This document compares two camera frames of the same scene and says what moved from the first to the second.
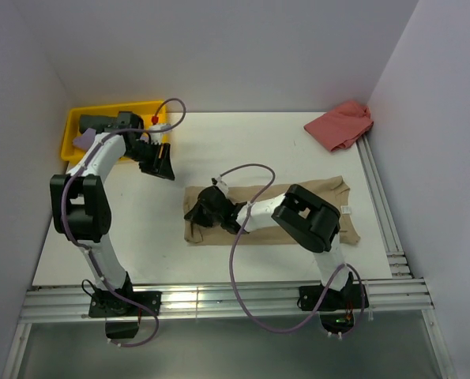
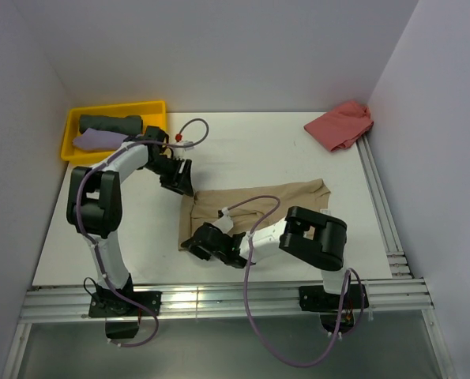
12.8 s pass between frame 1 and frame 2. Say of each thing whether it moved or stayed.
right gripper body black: moved
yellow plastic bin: stayed
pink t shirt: stayed
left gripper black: moved
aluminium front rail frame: stayed
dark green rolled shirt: stayed
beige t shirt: moved
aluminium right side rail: stayed
